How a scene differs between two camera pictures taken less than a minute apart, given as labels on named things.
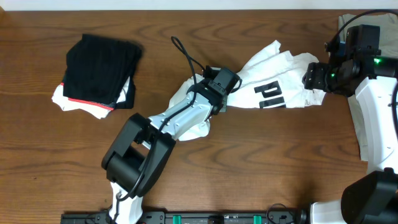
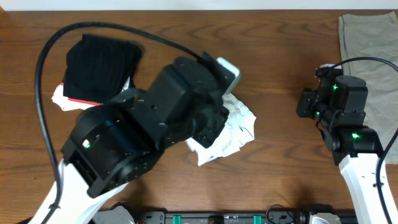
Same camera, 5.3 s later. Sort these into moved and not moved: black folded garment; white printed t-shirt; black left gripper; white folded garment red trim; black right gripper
Moved: white printed t-shirt; black left gripper; black right gripper
Not moved: white folded garment red trim; black folded garment
